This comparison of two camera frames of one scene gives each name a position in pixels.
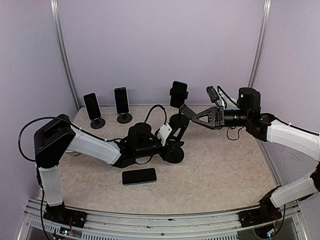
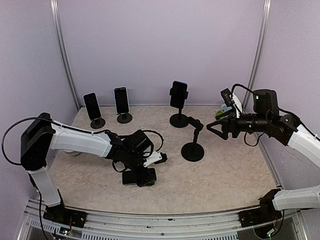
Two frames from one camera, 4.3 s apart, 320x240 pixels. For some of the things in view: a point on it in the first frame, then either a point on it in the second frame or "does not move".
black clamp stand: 172,152 → 193,151
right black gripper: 216,117 → 231,120
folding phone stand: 124,118 does not move
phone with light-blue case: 121,100 does not move
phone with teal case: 139,176 does not move
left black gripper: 170,149 → 145,181
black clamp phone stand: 179,121 does not move
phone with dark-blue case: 178,97 does not move
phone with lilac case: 92,106 does not move
